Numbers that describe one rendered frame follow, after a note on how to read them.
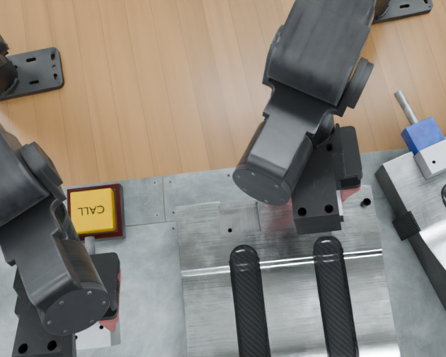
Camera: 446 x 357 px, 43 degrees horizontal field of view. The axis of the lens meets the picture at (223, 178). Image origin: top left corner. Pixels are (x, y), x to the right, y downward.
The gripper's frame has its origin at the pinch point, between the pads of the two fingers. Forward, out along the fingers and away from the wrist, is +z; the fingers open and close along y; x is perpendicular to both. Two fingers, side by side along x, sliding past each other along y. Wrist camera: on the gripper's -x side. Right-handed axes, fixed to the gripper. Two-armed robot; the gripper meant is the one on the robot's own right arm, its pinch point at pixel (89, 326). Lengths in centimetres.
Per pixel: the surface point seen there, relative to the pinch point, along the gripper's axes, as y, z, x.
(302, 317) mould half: 25.1, 6.8, 1.8
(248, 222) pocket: 19.8, 2.3, 14.4
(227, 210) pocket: 17.2, 1.4, 16.1
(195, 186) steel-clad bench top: 12.8, 4.3, 24.0
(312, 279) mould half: 27.0, 4.4, 5.6
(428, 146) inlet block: 46, -2, 21
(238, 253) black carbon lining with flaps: 18.0, 2.3, 9.5
